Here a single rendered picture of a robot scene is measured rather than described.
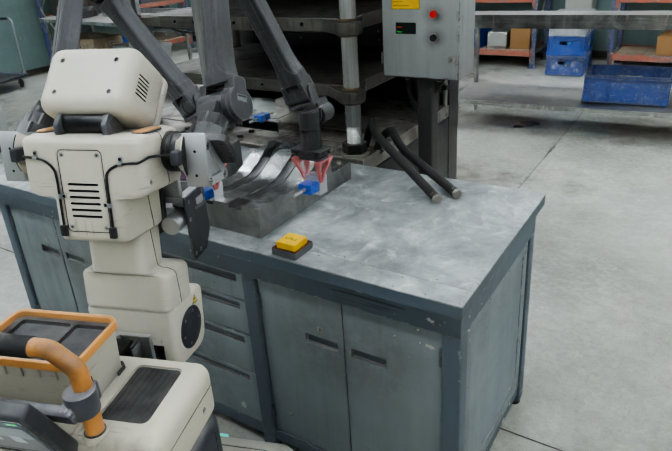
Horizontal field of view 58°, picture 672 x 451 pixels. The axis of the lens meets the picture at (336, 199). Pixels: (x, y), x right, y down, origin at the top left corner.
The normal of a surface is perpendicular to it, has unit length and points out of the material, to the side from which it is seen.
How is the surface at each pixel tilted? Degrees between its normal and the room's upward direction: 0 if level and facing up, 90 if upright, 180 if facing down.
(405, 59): 90
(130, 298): 82
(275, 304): 90
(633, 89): 93
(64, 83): 48
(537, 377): 1
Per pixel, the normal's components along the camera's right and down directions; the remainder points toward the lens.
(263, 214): 0.85, 0.16
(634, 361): -0.06, -0.92
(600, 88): -0.50, 0.40
